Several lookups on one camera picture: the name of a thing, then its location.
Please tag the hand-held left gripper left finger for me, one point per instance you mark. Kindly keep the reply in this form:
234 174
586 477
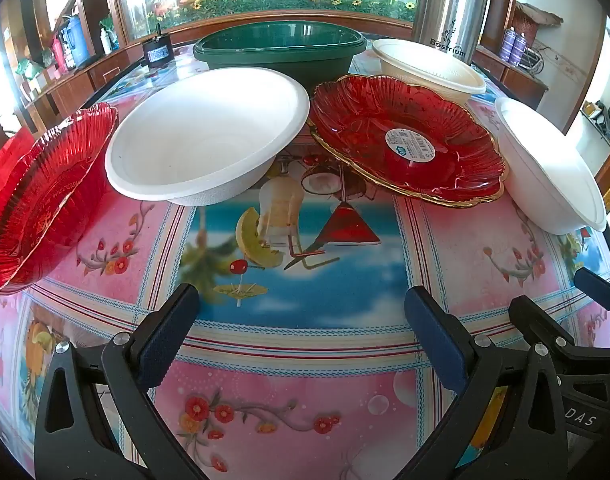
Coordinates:
167 332

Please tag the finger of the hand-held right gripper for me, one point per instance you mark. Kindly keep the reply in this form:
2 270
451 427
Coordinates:
599 287
550 324

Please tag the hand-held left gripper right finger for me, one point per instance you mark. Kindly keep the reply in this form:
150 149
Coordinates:
435 340

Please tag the red ribbed glass plate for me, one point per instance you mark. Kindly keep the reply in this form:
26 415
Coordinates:
35 200

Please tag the large white paper bowl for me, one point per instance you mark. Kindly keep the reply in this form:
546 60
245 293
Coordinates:
200 125

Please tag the red glass plate with sticker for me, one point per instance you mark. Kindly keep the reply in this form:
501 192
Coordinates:
365 125

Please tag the cream paper bowl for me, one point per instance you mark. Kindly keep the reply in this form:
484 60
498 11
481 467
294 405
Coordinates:
425 67

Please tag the dark green plastic bowl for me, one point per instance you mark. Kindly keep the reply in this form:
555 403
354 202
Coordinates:
280 62

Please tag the printed floral tablecloth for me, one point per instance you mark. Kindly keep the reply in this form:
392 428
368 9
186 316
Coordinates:
305 360

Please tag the wooden side cabinet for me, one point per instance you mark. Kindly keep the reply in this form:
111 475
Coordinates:
520 82

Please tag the purple spray can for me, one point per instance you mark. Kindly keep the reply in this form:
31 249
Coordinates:
521 49
508 45

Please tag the wooden sideboard cabinet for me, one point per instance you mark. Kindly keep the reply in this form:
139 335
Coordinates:
75 85

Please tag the woven basket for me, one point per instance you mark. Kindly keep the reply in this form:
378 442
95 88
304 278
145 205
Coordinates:
530 25

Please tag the small black device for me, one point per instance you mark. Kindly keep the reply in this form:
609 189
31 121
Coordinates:
157 52

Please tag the white bottle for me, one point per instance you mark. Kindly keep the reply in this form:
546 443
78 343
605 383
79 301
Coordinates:
106 42

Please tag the stainless steel thermos jug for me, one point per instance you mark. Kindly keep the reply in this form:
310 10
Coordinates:
457 20

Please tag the blue plastic jug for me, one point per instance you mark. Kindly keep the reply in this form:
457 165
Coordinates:
76 40

